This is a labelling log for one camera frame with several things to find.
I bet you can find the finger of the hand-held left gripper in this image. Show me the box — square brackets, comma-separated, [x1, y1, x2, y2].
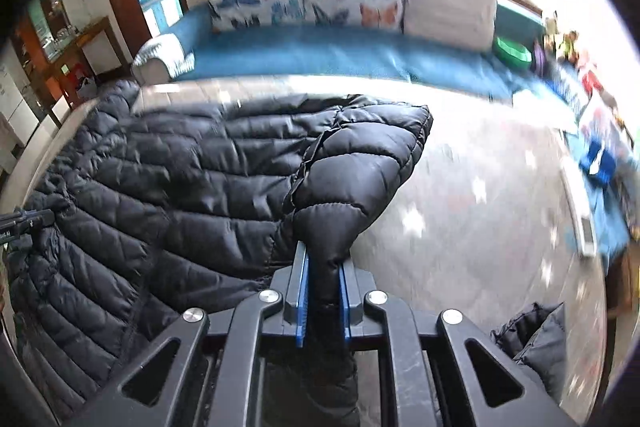
[14, 207, 55, 230]

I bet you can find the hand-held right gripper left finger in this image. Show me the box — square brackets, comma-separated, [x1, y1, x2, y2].
[65, 241, 311, 427]

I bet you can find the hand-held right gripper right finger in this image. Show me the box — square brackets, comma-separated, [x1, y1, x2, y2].
[340, 259, 581, 427]

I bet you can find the black puffer jacket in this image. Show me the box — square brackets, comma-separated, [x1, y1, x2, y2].
[7, 79, 568, 427]

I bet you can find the white cabinet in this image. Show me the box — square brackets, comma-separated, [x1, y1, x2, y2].
[0, 57, 42, 150]

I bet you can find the quilted grey star mattress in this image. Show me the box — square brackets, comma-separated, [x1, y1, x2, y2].
[0, 76, 608, 423]

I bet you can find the wooden cabinet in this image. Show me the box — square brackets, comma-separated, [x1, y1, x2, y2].
[14, 0, 126, 110]

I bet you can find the grey patterned cloth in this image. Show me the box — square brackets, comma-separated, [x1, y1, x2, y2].
[131, 33, 196, 85]

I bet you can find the white remote control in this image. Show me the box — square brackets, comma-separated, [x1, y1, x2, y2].
[559, 156, 598, 258]

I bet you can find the blue box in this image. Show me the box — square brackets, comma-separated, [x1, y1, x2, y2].
[579, 138, 619, 188]

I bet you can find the green bowl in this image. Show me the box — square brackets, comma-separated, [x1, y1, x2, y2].
[492, 36, 533, 68]

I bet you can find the plain beige pillow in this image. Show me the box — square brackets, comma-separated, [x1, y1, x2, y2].
[402, 0, 499, 52]

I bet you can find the purple toy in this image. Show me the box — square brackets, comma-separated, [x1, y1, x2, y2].
[532, 41, 551, 76]

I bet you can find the red and white package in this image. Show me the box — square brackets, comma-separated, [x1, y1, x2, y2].
[579, 61, 603, 95]

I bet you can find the panda plush toy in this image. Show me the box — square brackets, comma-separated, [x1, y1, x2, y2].
[542, 13, 562, 52]

